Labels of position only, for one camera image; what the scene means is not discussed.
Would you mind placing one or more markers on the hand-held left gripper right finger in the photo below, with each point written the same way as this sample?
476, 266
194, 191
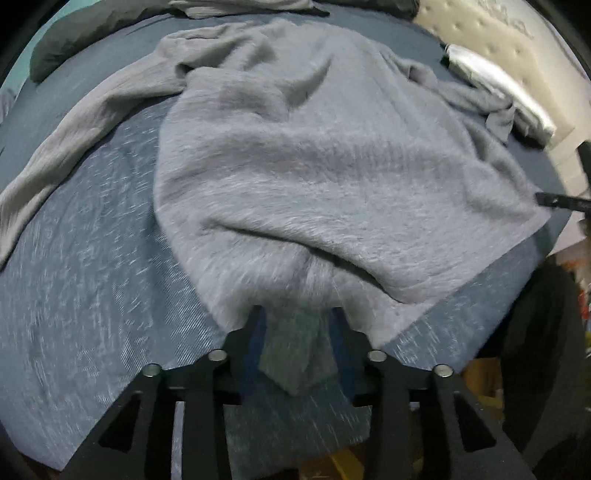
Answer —
341, 350

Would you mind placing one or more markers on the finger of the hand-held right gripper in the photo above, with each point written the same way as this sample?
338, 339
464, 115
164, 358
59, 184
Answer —
563, 202

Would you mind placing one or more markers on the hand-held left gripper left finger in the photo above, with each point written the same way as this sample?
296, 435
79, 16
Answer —
256, 341

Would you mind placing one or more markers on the grey quilted sweater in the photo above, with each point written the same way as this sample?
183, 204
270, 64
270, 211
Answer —
323, 184

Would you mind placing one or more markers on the white folded clothes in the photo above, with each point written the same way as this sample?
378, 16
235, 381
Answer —
485, 74

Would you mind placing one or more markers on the person's dark clothing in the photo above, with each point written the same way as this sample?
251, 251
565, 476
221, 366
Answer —
545, 346

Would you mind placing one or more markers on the blue bed sheet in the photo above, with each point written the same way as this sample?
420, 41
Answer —
92, 300

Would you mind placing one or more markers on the cream tufted headboard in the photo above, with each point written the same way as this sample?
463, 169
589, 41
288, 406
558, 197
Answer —
508, 37

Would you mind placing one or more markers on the light grey crumpled garment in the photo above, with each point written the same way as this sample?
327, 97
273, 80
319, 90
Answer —
240, 7

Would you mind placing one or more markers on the dark grey rolled duvet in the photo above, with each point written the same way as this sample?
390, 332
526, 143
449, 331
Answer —
69, 50

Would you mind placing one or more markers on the wooden bed frame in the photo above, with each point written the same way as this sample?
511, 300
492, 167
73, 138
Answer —
482, 383

